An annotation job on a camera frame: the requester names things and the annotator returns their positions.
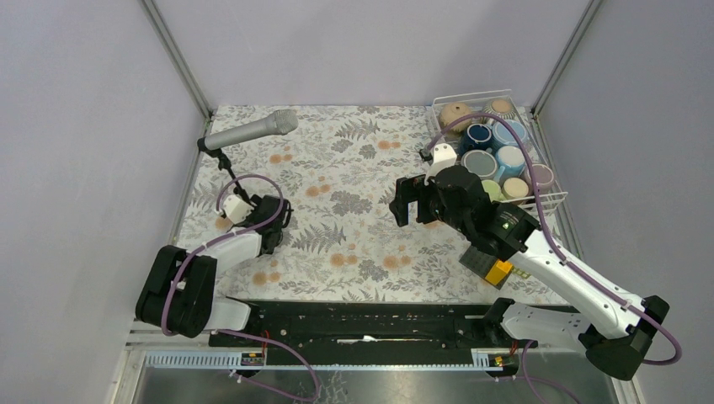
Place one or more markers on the light green cup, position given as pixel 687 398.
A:
pixel 493 189

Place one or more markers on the black tripod mic stand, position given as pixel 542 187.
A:
pixel 225 164

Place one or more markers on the white wire dish rack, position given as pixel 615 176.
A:
pixel 511 160

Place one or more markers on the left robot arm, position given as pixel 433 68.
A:
pixel 179 293

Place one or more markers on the silver microphone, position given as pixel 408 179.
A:
pixel 279 123

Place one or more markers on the right aluminium frame post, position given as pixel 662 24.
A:
pixel 582 26

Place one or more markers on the dark blue cup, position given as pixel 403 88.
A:
pixel 475 137

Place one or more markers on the beige ribbed cup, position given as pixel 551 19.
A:
pixel 452 112

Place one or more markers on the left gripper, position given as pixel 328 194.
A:
pixel 255 201

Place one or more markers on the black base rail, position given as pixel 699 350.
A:
pixel 348 329

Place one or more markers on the mauve cup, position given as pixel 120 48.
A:
pixel 540 177

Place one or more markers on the light blue cup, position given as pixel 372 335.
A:
pixel 502 136

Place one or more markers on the floral table mat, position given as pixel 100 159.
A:
pixel 338 170

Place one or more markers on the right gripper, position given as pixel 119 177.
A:
pixel 409 189

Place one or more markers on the aluminium frame post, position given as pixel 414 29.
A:
pixel 175 55
pixel 582 26

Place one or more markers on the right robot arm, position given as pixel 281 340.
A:
pixel 612 327

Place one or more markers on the left aluminium frame post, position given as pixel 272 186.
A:
pixel 175 55

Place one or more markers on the striped grey cup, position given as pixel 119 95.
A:
pixel 501 107

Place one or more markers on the grey-green cup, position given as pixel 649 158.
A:
pixel 481 163

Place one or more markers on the cream cup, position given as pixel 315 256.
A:
pixel 515 190

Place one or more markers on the dark grey building plate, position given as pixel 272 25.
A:
pixel 477 262

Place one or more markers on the white cable duct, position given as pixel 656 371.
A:
pixel 455 360

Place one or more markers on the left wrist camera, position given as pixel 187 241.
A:
pixel 234 209

